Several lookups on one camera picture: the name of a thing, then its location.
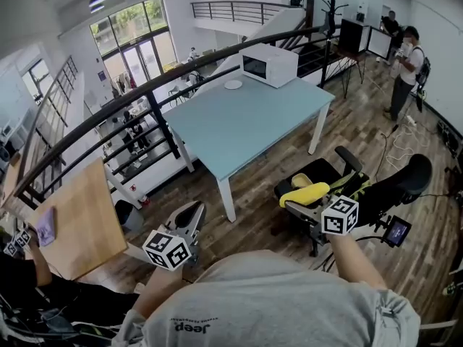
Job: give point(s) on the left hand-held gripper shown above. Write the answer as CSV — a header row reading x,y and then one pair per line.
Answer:
x,y
166,249

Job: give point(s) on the white framed panel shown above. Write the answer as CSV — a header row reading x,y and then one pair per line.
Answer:
x,y
380,42

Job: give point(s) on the white round plate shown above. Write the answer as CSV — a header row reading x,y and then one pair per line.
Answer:
x,y
233,84

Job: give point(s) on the yellow banana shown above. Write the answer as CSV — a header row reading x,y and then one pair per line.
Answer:
x,y
307,193

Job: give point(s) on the grey trash bin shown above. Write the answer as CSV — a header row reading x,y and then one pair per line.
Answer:
x,y
132,219

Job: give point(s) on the round ceiling lamp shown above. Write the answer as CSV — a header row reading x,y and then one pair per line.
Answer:
x,y
99,0

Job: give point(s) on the white microwave oven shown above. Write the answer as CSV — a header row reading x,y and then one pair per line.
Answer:
x,y
278,63

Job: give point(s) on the black coat rack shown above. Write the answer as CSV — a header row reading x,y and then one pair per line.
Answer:
x,y
330,13

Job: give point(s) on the black cabinet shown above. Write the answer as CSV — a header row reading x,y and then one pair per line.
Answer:
x,y
352,36

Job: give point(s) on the small black monitor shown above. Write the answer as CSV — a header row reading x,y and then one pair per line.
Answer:
x,y
397,231

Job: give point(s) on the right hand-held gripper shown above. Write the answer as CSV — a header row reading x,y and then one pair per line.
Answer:
x,y
340,217

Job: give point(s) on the black balcony railing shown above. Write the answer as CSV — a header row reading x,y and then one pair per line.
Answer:
x,y
246,11
54,96

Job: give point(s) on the black curved railing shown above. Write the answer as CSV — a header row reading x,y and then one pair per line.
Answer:
x,y
108,112

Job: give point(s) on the person's left forearm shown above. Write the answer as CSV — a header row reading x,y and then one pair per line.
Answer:
x,y
155,291

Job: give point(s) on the wooden desk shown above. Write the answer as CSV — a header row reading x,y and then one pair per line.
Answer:
x,y
83,212

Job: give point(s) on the white power strip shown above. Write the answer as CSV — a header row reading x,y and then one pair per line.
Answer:
x,y
410,120

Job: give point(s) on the light blue table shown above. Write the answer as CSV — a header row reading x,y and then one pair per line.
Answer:
x,y
246,128

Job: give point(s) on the yellow-green bag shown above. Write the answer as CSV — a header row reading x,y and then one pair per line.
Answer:
x,y
356,187

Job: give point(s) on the side table with hairpin legs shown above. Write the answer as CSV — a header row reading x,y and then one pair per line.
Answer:
x,y
352,54

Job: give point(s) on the pale yellow pad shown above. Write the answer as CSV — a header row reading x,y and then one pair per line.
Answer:
x,y
301,180

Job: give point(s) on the person's grey shirt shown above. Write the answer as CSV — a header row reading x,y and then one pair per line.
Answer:
x,y
271,302

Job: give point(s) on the person's right forearm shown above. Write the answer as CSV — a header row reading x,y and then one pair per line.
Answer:
x,y
354,259

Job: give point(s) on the glass entrance doors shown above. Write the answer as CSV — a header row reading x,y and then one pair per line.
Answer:
x,y
134,49

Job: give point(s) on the purple cloth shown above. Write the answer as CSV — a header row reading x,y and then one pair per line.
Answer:
x,y
47,228

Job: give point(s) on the black office chair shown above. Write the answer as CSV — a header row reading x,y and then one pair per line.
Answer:
x,y
416,172

